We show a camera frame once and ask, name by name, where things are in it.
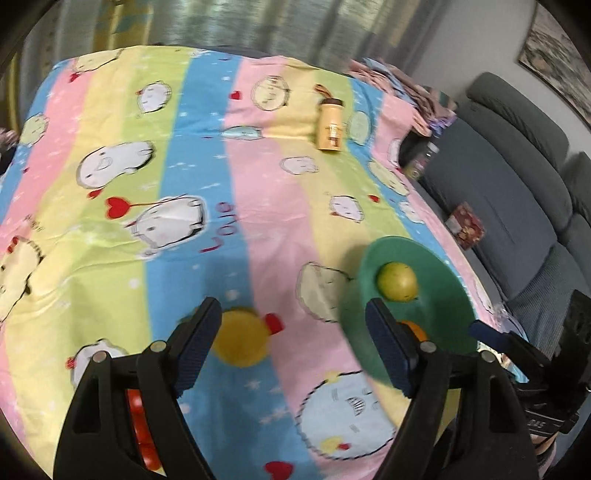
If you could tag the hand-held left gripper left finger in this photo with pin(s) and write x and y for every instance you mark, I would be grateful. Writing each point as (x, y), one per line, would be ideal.
(196, 344)

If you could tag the clear plastic bottle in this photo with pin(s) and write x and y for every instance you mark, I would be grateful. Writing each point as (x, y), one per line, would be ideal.
(418, 159)

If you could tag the red patterned box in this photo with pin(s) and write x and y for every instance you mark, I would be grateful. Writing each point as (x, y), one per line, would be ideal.
(466, 226)

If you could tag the gold bed frame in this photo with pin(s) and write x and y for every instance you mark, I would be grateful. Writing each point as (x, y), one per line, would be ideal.
(16, 87)

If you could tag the striped cartoon printed blanket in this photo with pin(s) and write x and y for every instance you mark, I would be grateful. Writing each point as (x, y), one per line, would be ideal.
(184, 230)

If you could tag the green plate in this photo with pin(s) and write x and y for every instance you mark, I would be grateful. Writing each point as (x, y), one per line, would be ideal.
(443, 295)

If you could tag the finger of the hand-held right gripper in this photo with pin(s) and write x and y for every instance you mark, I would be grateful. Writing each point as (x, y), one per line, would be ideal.
(485, 332)

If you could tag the black white patterned cloth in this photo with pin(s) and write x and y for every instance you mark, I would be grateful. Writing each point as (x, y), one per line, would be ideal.
(5, 147)

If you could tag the yellow lemon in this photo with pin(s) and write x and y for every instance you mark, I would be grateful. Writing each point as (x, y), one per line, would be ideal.
(242, 341)

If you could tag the red round object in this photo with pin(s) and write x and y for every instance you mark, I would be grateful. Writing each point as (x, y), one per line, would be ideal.
(137, 408)

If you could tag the framed wall picture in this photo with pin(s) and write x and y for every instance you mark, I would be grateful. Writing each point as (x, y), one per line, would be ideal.
(558, 50)

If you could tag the yellow bottle with brown cap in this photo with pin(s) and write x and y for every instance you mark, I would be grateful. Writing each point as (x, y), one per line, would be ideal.
(330, 124)

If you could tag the pile of pink cloth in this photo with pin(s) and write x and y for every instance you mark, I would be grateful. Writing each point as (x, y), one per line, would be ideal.
(429, 106)

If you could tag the grey curtain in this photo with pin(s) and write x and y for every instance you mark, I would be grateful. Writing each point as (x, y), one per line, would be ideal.
(277, 23)

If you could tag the orange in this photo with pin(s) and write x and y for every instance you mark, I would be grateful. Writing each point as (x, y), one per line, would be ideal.
(415, 331)

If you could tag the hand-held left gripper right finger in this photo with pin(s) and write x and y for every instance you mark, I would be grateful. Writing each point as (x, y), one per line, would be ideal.
(390, 344)

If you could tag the yellow-green lemon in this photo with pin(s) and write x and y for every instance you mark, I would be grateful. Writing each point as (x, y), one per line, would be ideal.
(398, 282)

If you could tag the grey sofa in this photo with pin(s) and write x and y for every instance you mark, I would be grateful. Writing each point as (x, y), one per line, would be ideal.
(508, 207)

